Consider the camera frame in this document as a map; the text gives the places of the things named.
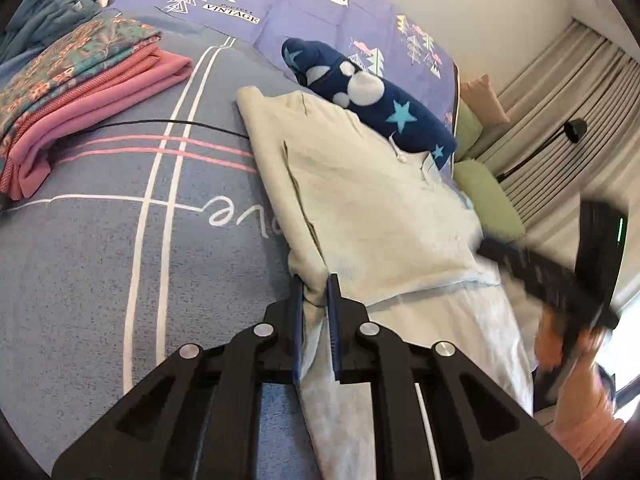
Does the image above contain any blue-grey striped bed sheet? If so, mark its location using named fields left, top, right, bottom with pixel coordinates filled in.
left=0, top=25, right=533, bottom=480

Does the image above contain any blue-grey fleece blanket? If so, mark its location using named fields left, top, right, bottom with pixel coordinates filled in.
left=0, top=0, right=109, bottom=61

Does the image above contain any white sweater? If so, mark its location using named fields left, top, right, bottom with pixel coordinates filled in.
left=236, top=86, right=536, bottom=480

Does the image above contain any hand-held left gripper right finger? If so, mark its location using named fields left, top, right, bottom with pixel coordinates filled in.
left=326, top=273, right=581, bottom=480

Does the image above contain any black cable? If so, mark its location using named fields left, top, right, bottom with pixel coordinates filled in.
left=0, top=119, right=251, bottom=211

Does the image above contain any folded pink cloth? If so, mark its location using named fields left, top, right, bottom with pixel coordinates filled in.
left=0, top=49, right=194, bottom=201

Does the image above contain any beige curtain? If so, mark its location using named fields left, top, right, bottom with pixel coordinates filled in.
left=472, top=16, right=640, bottom=311

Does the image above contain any green pillow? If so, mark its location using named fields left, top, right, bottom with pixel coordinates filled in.
left=452, top=99, right=484, bottom=161
left=453, top=158, right=527, bottom=242

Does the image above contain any person's right hand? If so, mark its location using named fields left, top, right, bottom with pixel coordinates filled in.
left=534, top=305, right=608, bottom=376

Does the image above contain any peach pillow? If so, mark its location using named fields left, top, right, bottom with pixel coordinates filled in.
left=460, top=74, right=511, bottom=126

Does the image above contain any person's right forearm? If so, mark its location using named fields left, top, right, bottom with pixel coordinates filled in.
left=552, top=360, right=626, bottom=468

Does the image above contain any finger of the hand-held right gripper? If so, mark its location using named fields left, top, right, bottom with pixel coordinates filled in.
left=477, top=237, right=581, bottom=311

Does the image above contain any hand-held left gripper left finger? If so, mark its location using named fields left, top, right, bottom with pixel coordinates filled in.
left=52, top=275, right=306, bottom=480

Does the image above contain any black floor lamp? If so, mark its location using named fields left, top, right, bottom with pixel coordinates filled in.
left=495, top=118, right=589, bottom=183

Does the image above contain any navy star-patterned plush pillow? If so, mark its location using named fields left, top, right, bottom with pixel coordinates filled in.
left=281, top=37, right=457, bottom=171

